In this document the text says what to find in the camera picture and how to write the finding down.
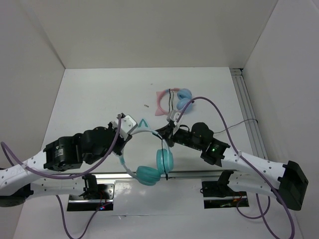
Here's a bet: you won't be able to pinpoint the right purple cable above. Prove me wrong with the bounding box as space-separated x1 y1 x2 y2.
176 96 297 239

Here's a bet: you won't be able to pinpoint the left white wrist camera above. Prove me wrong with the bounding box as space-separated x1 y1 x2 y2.
120 113 138 140

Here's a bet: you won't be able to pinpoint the black headphone audio cable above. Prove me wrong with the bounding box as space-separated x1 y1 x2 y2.
159 119 259 180

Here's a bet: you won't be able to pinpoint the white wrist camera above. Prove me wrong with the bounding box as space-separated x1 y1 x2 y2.
120 113 138 140
166 110 180 134

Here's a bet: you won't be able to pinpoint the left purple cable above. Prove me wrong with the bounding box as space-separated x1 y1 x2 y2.
1 114 123 239

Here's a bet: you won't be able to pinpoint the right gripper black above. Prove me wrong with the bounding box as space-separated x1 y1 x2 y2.
153 122 203 150

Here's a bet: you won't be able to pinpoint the aluminium front rail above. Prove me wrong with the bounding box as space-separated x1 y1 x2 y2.
42 170 240 182

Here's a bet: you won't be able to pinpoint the purple cable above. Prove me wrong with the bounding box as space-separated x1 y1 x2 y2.
1 114 123 239
176 96 297 239

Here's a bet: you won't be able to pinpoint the teal cat-ear headphones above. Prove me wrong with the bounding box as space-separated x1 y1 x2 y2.
119 119 174 178

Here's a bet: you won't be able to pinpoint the pink blue cat-ear headphones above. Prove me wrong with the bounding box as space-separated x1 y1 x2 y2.
155 88 193 116

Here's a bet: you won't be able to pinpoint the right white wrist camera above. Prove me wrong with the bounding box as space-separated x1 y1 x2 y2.
166 110 180 134

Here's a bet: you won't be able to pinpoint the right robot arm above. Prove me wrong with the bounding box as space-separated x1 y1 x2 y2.
157 122 309 211

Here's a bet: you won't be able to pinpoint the aluminium side rail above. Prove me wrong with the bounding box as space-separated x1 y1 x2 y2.
230 68 268 159

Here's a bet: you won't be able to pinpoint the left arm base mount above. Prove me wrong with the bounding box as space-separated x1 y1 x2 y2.
67 180 115 212

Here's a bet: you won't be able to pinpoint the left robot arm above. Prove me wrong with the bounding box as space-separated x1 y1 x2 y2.
0 119 137 208

